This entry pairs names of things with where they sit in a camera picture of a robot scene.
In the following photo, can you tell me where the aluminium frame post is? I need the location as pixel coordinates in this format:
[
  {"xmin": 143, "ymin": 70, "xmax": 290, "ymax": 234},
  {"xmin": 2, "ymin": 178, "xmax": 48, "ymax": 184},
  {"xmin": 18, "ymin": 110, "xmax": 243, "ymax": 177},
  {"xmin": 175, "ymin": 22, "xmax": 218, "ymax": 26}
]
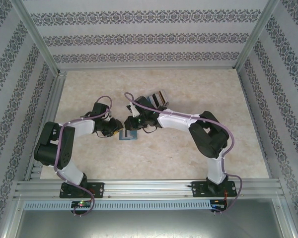
[
  {"xmin": 11, "ymin": 0, "xmax": 65, "ymax": 75},
  {"xmin": 234, "ymin": 0, "xmax": 283, "ymax": 71}
]

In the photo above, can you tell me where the aluminium mounting rail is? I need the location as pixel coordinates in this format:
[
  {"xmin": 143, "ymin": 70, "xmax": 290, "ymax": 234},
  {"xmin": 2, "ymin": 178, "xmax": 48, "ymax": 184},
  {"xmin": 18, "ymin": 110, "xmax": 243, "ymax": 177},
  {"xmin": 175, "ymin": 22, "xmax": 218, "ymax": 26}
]
[{"xmin": 13, "ymin": 180, "xmax": 285, "ymax": 199}]

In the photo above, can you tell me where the slotted grey cable duct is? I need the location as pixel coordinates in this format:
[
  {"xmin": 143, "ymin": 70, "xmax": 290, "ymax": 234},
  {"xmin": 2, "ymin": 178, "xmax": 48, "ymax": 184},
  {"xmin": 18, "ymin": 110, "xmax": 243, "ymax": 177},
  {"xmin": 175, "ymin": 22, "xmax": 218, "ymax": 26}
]
[{"xmin": 23, "ymin": 200, "xmax": 212, "ymax": 210}]

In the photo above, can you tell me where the teal leather card holder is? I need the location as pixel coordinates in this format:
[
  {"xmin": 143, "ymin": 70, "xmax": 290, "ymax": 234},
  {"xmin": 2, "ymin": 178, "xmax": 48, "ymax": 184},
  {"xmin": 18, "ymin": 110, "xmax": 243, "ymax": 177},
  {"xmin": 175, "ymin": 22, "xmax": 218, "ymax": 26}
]
[{"xmin": 118, "ymin": 128, "xmax": 139, "ymax": 142}]

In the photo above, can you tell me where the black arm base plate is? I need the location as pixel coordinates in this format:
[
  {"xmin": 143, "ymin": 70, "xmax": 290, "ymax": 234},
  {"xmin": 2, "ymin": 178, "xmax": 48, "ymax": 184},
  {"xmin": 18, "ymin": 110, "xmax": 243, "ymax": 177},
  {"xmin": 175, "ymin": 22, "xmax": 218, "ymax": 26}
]
[
  {"xmin": 59, "ymin": 182, "xmax": 105, "ymax": 199},
  {"xmin": 191, "ymin": 180, "xmax": 238, "ymax": 198}
]

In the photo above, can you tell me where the purple cable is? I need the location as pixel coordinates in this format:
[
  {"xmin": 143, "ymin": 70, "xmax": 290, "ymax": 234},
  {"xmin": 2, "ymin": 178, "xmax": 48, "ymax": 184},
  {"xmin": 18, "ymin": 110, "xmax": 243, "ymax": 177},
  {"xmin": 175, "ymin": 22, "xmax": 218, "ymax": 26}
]
[
  {"xmin": 124, "ymin": 92, "xmax": 244, "ymax": 215},
  {"xmin": 53, "ymin": 95, "xmax": 114, "ymax": 218}
]

